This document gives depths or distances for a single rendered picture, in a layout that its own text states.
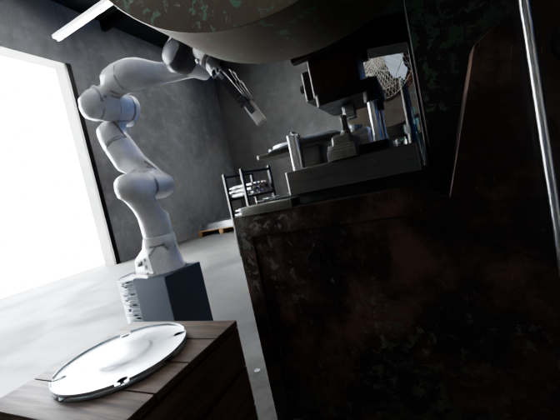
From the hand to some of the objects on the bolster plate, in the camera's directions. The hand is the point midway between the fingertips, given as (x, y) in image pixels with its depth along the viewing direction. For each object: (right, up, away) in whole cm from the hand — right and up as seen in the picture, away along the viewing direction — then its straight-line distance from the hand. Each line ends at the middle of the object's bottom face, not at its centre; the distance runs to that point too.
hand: (255, 112), depth 88 cm
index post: (+12, -18, -11) cm, 24 cm away
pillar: (+32, -10, -10) cm, 36 cm away
